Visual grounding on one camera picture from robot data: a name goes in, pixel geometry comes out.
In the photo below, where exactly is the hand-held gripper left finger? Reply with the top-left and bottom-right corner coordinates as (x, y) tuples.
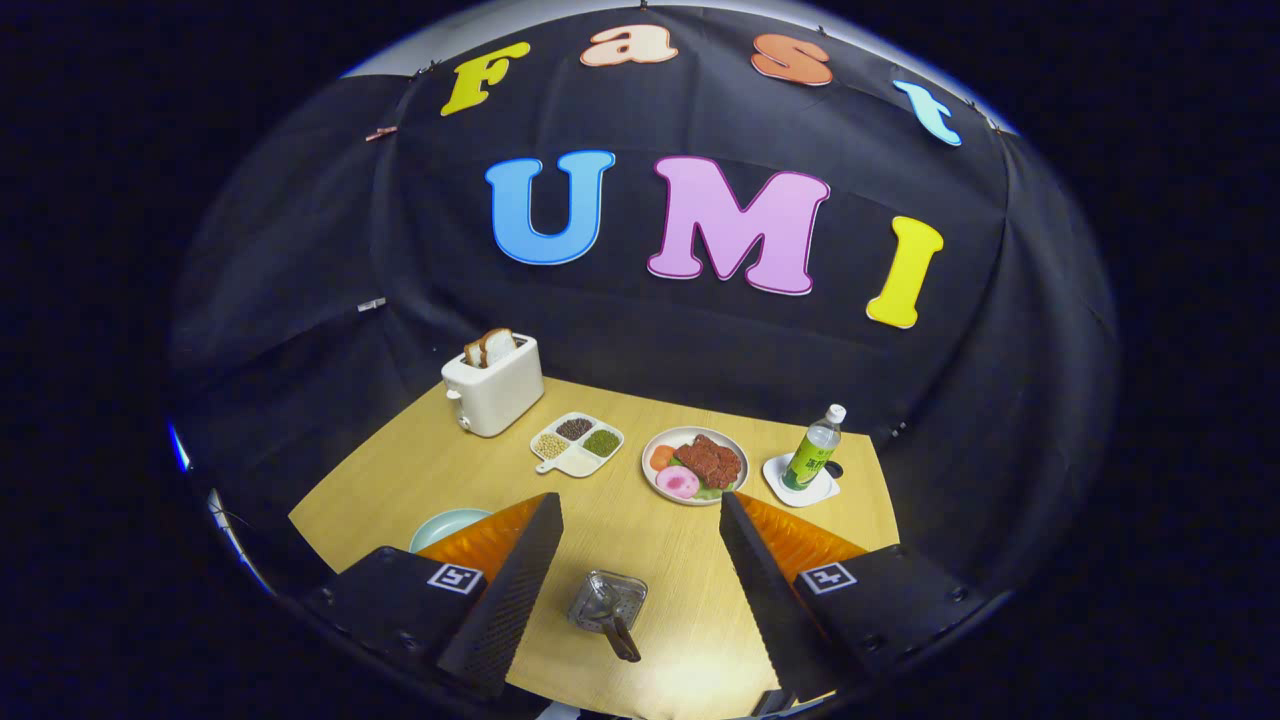
(300, 492), (565, 699)

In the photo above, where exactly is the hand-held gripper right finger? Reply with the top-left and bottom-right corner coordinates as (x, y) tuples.
(720, 492), (1003, 705)

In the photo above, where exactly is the wooden handle fork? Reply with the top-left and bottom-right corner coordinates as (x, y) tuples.
(600, 590), (642, 663)

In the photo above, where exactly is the light blue plate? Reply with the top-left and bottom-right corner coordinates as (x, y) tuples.
(409, 508), (493, 554)

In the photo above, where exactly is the white square coaster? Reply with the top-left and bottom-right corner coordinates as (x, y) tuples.
(762, 452), (842, 509)

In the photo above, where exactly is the white divided tray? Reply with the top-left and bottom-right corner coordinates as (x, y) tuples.
(530, 411), (625, 478)

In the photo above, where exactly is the brown meat piece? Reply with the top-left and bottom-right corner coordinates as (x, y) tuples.
(674, 434), (743, 490)

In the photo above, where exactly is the green label bottle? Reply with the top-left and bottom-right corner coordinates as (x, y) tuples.
(781, 404), (847, 492)

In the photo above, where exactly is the white food plate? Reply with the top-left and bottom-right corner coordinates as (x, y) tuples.
(641, 427), (750, 507)

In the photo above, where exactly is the white toaster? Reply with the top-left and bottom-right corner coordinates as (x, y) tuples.
(441, 333), (545, 439)

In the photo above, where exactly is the metal wire basket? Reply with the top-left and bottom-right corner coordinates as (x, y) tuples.
(567, 570), (648, 633)

